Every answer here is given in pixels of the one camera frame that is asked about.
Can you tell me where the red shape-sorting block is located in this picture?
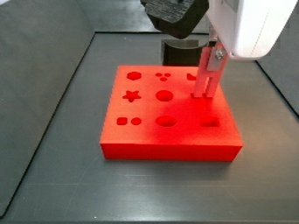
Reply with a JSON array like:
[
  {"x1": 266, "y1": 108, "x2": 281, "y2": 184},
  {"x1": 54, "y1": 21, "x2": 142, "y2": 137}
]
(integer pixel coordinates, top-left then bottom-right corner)
[{"x1": 99, "y1": 66, "x2": 243, "y2": 161}]

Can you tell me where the black curved holder block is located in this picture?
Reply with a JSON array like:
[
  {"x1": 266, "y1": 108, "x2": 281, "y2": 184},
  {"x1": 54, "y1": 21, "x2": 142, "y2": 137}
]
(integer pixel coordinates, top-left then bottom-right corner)
[{"x1": 162, "y1": 39, "x2": 202, "y2": 67}]

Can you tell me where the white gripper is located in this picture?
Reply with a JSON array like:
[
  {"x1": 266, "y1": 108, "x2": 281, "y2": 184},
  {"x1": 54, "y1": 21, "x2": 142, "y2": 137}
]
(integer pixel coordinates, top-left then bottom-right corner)
[{"x1": 207, "y1": 0, "x2": 298, "y2": 71}]

